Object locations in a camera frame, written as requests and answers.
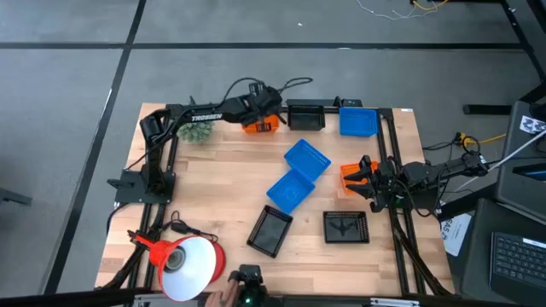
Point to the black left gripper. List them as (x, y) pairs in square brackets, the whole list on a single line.
[(262, 104)]

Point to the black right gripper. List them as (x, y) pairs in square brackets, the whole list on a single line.
[(385, 183)]

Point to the orange plastic basket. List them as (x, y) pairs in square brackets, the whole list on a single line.
[(261, 127), (350, 171)]

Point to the black plastic basket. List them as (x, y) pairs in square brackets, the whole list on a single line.
[(269, 231), (346, 227), (305, 118)]

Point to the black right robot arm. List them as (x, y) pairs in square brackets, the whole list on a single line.
[(426, 172)]

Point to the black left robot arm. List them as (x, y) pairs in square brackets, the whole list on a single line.
[(205, 116)]

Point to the blue plastic basket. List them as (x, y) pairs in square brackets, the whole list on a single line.
[(291, 190), (358, 122), (307, 159)]

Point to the small green potted plant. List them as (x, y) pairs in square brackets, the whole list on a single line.
[(195, 131)]

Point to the white printed paper sheet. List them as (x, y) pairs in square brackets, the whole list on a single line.
[(455, 233)]

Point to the white rod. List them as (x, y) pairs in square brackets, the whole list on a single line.
[(503, 160)]

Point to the black floor bar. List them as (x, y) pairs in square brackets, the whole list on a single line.
[(486, 109)]

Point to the dark grey equipment case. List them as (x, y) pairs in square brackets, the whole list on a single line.
[(522, 187)]

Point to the black laptop keyboard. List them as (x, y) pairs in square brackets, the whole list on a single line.
[(518, 260)]

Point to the black and white marker tag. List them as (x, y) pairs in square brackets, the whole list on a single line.
[(532, 124)]

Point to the red desk lamp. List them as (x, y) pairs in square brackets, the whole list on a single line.
[(189, 266)]

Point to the black table-level camera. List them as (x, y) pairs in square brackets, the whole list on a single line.
[(249, 281)]

